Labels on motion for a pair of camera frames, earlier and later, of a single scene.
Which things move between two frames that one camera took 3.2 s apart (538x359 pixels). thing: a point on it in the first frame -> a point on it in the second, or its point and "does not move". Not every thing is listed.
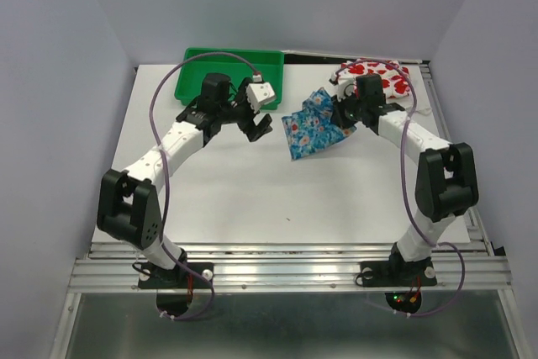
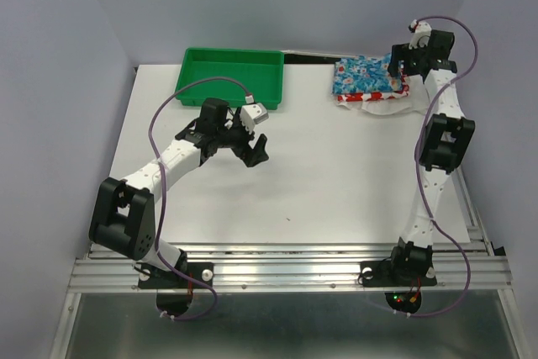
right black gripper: x=337 y=116 -> x=400 y=51
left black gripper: x=249 y=127 -> x=251 y=156
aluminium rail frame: x=477 y=269 does not move
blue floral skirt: x=311 y=129 -> x=365 y=75
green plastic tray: x=236 y=63 does not move
